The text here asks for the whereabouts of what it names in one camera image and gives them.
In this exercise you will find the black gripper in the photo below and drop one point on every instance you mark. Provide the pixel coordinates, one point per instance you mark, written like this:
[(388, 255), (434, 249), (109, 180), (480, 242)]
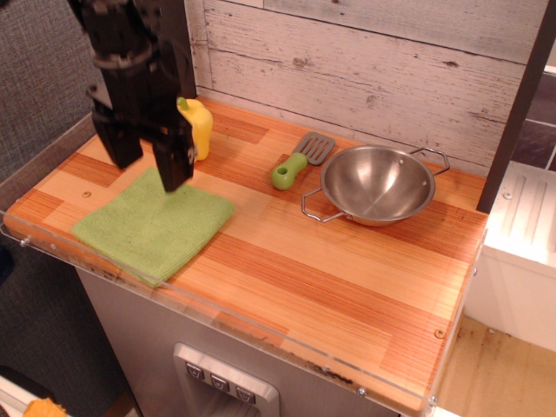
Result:
[(137, 101)]

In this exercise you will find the green cloth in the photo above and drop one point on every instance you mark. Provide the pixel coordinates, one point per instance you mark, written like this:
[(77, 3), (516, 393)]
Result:
[(150, 233)]

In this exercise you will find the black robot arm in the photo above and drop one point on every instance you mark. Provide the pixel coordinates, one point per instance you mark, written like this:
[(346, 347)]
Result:
[(120, 21)]

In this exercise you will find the yellow toy bell pepper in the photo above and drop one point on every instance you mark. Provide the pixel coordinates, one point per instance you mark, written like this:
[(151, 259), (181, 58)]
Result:
[(201, 121)]

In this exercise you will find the clear acrylic edge guard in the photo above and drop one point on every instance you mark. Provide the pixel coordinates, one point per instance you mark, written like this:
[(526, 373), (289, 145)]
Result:
[(368, 309)]

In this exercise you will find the grey toy kitchen cabinet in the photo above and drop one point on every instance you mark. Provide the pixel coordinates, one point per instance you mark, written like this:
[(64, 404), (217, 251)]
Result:
[(143, 333)]

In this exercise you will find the silver button panel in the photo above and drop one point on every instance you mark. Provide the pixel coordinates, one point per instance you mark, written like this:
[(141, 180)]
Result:
[(214, 388)]

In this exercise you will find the yellow object bottom left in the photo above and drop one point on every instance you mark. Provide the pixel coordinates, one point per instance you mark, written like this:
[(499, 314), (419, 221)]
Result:
[(44, 408)]

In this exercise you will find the grey spatula green handle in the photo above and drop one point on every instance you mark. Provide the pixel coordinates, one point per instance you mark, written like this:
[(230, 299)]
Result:
[(313, 149)]

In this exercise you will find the steel bowl with handles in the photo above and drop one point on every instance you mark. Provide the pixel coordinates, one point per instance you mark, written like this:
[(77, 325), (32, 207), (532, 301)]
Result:
[(377, 186)]

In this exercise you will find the dark right upright post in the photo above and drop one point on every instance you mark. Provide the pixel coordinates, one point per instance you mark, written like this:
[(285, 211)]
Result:
[(528, 86)]

